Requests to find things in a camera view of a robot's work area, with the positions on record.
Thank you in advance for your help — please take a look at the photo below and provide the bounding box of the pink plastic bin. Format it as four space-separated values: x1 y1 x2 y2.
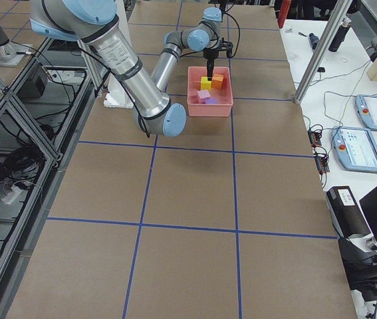
187 66 233 117

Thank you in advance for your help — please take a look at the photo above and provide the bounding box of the yellow foam block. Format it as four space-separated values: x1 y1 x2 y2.
200 76 212 91

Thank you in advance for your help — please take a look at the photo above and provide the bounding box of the orange foam block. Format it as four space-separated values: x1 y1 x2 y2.
211 74 225 90

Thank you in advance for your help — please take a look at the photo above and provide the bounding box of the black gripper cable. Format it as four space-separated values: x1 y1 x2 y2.
221 11 241 57

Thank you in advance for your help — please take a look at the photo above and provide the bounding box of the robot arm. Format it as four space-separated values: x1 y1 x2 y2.
30 1 222 137

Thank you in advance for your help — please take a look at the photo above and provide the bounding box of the black box with label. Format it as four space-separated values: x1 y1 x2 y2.
326 186 371 239

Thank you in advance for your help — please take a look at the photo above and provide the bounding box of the pink foam block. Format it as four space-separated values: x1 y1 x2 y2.
196 90 211 104

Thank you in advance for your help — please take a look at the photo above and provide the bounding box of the lower teach pendant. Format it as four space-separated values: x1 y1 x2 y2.
332 126 377 173

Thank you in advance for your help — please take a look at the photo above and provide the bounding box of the black water bottle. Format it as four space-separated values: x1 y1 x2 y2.
328 17 352 53

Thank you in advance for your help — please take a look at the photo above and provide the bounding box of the white camera post base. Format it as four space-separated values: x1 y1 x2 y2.
104 74 134 109

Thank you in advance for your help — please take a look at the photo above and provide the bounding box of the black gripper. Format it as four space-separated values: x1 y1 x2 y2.
203 47 219 81

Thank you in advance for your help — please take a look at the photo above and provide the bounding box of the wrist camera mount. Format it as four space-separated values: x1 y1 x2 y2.
219 38 233 58

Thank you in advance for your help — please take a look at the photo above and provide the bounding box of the aluminium frame post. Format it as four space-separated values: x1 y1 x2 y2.
293 0 352 104

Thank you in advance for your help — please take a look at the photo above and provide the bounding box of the purple foam block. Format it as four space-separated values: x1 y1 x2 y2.
205 98 218 105

